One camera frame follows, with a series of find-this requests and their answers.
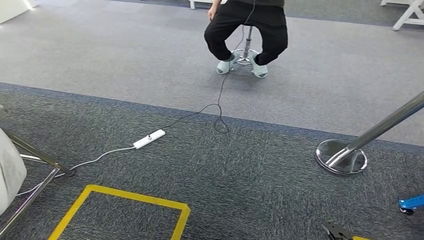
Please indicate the stainless steel workbench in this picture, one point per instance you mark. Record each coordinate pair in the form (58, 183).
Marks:
(49, 160)

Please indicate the white curved body part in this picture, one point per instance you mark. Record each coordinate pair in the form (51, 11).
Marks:
(11, 172)

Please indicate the white power strip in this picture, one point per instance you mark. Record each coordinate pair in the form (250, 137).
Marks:
(149, 139)

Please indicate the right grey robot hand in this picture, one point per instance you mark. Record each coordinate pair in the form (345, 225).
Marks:
(336, 232)

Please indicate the white lit plinth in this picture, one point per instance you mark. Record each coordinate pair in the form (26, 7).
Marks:
(10, 8)

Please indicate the blue metal shelf rack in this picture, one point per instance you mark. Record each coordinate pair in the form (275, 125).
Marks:
(412, 202)

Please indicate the chrome stanchion post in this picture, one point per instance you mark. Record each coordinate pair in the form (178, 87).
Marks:
(341, 159)

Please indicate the person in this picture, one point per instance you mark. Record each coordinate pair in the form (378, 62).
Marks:
(245, 20)

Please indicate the white trestle table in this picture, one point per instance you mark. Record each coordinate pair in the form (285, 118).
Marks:
(398, 24)

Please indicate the yellow floor tape square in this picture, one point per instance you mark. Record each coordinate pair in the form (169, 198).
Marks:
(136, 197)

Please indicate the white desk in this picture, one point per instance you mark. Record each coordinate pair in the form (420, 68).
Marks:
(192, 3)

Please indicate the chrome footed stool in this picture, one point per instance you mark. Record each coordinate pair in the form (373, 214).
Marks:
(248, 39)

